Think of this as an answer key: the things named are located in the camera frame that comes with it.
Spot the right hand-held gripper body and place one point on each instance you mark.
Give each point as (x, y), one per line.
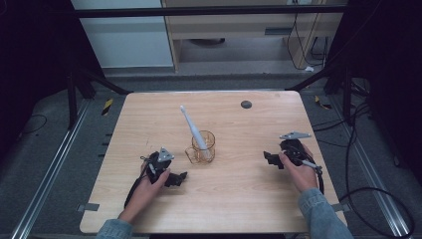
(293, 147)

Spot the person's right hand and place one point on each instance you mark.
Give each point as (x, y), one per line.
(300, 177)

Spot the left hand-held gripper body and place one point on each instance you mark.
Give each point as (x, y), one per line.
(159, 162)

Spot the black metal stand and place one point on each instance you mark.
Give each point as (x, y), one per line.
(71, 99)
(346, 93)

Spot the grey tape strip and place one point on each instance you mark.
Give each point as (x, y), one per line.
(88, 207)
(342, 207)

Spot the white electric toothbrush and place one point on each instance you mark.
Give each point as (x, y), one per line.
(194, 129)

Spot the light wooden desk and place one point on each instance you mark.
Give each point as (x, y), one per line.
(232, 28)

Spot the amber glass cup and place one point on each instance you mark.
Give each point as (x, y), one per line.
(205, 153)

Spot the person's left hand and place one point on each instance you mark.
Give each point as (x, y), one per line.
(144, 194)

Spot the aluminium floor rail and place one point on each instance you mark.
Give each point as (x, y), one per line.
(49, 172)
(375, 182)

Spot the yellow black striped tape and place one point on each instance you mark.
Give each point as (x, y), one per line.
(107, 106)
(322, 103)

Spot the silver plug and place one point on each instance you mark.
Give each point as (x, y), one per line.
(310, 164)

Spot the grey round table grommet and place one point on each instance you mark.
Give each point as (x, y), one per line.
(246, 104)

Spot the black horizontal frame bar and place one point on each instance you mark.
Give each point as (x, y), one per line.
(199, 11)

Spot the dark curtain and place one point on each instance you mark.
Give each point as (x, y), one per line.
(33, 59)
(394, 83)

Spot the white cabinet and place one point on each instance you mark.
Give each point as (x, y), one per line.
(129, 43)

